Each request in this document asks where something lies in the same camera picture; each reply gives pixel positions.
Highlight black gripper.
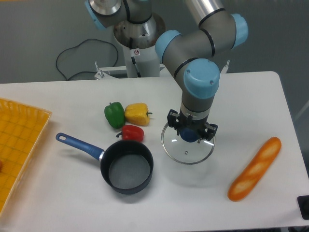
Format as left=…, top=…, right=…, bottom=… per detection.
left=167, top=109, right=217, bottom=143

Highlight glass lid blue knob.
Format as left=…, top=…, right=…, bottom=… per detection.
left=161, top=123, right=215, bottom=165

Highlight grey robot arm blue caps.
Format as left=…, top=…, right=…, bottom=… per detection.
left=84, top=0, right=248, bottom=143

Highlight yellow bell pepper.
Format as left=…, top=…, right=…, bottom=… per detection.
left=125, top=102, right=152, bottom=126

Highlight red bell pepper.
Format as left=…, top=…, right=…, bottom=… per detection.
left=116, top=125, right=144, bottom=142

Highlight green bell pepper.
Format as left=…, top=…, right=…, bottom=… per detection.
left=104, top=102, right=126, bottom=129

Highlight toy baguette bread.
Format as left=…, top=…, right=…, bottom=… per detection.
left=227, top=137, right=282, bottom=202

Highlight black device at table edge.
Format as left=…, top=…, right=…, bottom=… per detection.
left=297, top=195, right=309, bottom=220

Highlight yellow plastic basket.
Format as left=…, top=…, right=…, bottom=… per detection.
left=0, top=98, right=52, bottom=214

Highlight dark saucepan blue handle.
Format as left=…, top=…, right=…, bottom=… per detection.
left=56, top=133, right=154, bottom=195

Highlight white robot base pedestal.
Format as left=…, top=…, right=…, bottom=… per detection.
left=112, top=11, right=166, bottom=78

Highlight black cable on floor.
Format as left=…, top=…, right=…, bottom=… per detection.
left=56, top=38, right=119, bottom=81

